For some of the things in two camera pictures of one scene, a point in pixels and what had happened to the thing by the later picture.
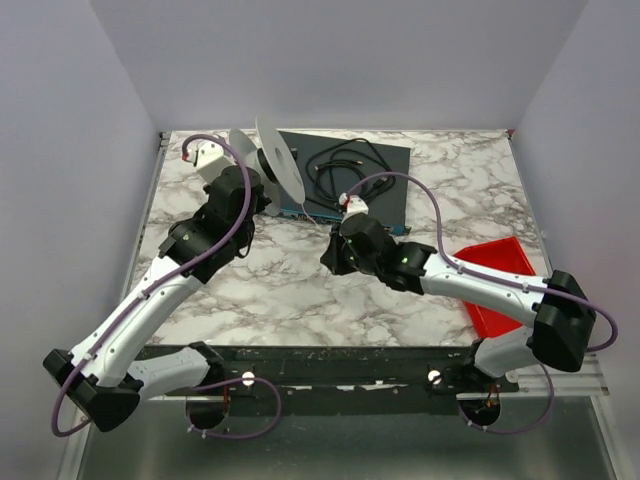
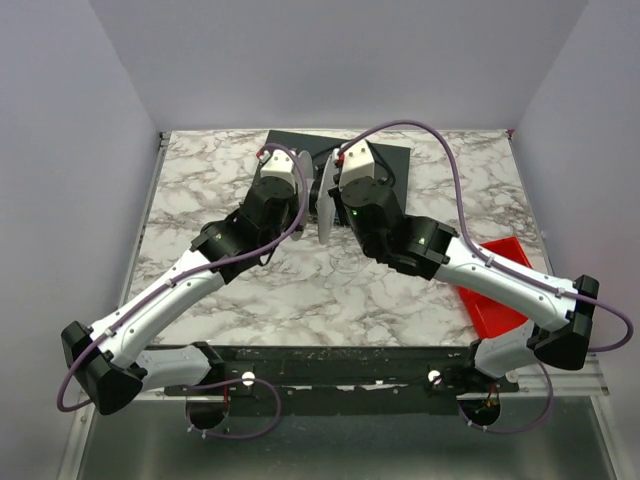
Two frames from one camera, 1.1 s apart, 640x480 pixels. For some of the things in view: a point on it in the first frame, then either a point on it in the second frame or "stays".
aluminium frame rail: [163, 143] stays
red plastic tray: [503, 255] stays
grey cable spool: [268, 154] -> [320, 195]
